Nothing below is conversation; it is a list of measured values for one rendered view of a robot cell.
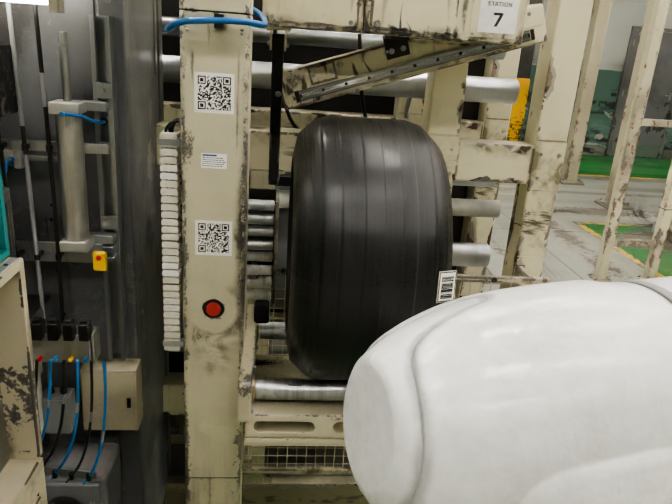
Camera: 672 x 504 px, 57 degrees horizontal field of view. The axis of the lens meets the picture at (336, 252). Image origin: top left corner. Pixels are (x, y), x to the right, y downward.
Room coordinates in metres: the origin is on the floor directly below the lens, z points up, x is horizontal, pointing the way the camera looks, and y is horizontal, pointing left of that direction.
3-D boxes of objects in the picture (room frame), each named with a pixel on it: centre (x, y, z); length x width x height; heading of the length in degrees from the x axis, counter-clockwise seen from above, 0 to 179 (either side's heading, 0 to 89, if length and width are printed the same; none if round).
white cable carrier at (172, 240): (1.23, 0.34, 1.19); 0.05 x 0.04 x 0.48; 6
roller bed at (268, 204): (1.67, 0.27, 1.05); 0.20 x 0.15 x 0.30; 96
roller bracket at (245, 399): (1.30, 0.18, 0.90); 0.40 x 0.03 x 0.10; 6
